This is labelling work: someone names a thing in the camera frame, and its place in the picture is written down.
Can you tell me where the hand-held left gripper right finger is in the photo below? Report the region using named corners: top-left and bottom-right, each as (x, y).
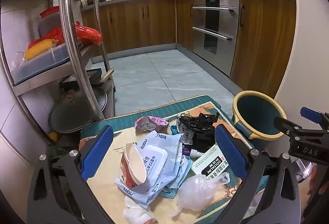
top-left (214, 124), bottom-right (301, 224)

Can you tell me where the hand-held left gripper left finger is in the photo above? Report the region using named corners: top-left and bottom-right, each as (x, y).
top-left (27, 125), bottom-right (121, 224)

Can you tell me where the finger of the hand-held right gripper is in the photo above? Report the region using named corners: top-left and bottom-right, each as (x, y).
top-left (274, 116), bottom-right (306, 138)
top-left (300, 107), bottom-right (329, 132)

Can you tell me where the white box with green label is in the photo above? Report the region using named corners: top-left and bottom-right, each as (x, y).
top-left (191, 145), bottom-right (232, 181)

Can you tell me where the blue bin with yellow rim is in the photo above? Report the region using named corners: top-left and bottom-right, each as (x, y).
top-left (232, 90), bottom-right (288, 149)

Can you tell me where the crushed paper cup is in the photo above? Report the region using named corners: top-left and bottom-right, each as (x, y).
top-left (120, 142), bottom-right (147, 188)

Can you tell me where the purple tube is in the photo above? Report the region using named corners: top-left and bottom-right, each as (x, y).
top-left (182, 148), bottom-right (206, 158)

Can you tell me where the black plastic bag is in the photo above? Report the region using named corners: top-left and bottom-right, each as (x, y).
top-left (177, 112), bottom-right (220, 152)

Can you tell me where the clear plastic bag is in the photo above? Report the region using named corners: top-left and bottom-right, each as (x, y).
top-left (171, 172), bottom-right (230, 218)

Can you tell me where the light blue wet wipes pack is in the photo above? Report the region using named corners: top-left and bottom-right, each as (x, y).
top-left (114, 130), bottom-right (192, 205)

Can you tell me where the purple wrapper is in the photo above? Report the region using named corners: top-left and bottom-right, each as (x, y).
top-left (134, 115), bottom-right (169, 134)

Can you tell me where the white paper towel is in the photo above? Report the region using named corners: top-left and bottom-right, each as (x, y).
top-left (123, 194), bottom-right (158, 224)

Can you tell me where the patterned teal and cream mat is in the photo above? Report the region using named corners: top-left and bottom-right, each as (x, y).
top-left (78, 95), bottom-right (268, 224)

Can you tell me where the small yellow item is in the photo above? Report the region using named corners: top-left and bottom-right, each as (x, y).
top-left (47, 130), bottom-right (61, 142)

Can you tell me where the grey pan lid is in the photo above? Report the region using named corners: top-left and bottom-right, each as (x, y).
top-left (48, 88), bottom-right (108, 134)

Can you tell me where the black box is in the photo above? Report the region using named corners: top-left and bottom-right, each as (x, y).
top-left (59, 68), bottom-right (103, 89)

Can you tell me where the grey plastic tray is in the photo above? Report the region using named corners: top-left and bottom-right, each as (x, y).
top-left (10, 43), bottom-right (71, 86)

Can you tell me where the stainless steel oven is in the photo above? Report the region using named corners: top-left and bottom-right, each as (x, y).
top-left (192, 0), bottom-right (240, 77)

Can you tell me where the red plastic bag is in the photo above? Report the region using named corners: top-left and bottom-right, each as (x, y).
top-left (44, 21), bottom-right (103, 47)

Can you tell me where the yellow food packet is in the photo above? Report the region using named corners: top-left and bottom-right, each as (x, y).
top-left (24, 38), bottom-right (59, 60)

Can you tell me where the jar with red lid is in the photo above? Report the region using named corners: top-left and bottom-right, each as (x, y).
top-left (38, 6), bottom-right (63, 37)

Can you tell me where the stainless steel shelf rack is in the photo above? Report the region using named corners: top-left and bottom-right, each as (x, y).
top-left (0, 0), bottom-right (116, 137)

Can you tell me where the wooden handle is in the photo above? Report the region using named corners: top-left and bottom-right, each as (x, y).
top-left (99, 68), bottom-right (115, 84)

